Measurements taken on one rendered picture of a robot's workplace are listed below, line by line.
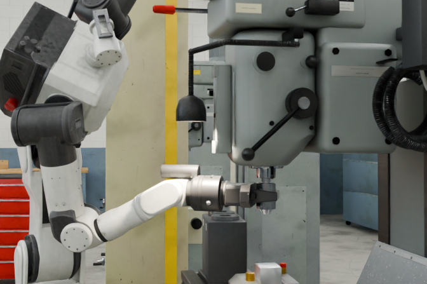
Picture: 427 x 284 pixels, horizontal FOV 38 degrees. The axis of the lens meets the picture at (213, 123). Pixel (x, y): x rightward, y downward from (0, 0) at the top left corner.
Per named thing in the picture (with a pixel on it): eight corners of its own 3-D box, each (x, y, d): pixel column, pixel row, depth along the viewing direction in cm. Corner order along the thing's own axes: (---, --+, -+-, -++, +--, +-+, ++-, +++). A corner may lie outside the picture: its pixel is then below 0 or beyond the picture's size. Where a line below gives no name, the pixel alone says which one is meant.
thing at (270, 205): (255, 208, 152) (255, 185, 152) (273, 208, 153) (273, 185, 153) (258, 210, 148) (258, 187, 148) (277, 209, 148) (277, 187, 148)
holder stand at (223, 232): (208, 283, 189) (208, 218, 189) (201, 268, 211) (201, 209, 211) (246, 283, 190) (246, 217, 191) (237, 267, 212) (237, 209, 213)
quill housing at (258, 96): (239, 167, 138) (239, 25, 139) (220, 163, 159) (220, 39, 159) (320, 166, 142) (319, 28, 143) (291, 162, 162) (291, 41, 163)
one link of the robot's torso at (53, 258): (15, 281, 190) (13, 130, 195) (71, 274, 199) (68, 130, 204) (28, 286, 177) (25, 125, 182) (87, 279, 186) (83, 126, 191)
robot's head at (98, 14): (94, 56, 158) (93, 37, 151) (88, 30, 162) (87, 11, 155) (119, 53, 159) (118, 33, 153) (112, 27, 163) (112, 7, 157)
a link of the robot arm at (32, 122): (23, 168, 149) (14, 114, 145) (36, 155, 158) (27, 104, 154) (71, 166, 148) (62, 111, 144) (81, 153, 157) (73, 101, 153)
